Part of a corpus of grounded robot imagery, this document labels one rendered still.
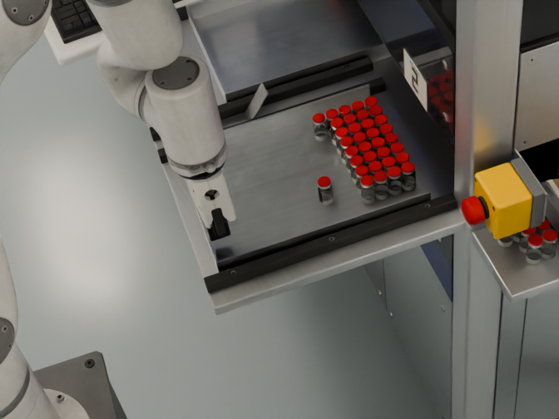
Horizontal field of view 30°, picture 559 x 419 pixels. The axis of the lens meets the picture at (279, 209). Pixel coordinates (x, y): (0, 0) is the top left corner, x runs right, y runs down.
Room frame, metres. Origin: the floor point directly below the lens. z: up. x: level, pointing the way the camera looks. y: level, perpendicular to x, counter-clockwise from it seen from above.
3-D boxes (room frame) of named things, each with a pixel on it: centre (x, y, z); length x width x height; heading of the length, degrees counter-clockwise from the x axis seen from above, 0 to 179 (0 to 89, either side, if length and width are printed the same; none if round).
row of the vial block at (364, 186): (1.12, -0.13, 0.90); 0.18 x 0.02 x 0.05; 10
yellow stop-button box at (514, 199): (0.90, -0.31, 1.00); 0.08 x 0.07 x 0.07; 100
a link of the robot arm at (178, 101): (1.01, 0.10, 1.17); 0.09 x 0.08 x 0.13; 43
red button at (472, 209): (0.89, -0.27, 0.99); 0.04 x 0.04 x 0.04; 10
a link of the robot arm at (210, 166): (1.01, 0.10, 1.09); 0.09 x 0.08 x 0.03; 10
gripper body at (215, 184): (1.01, 0.10, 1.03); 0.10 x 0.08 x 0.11; 10
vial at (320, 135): (1.19, -0.09, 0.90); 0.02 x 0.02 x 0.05
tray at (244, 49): (1.46, -0.09, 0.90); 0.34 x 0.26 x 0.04; 100
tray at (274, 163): (1.11, -0.04, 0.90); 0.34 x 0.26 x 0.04; 100
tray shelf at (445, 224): (1.28, -0.05, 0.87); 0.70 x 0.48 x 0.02; 10
